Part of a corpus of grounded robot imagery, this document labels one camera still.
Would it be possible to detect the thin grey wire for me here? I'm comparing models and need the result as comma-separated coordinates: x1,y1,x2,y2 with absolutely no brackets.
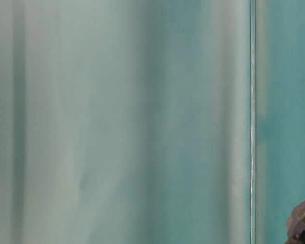
249,0,257,244

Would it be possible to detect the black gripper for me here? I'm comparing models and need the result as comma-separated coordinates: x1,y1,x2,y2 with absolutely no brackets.
286,201,305,244

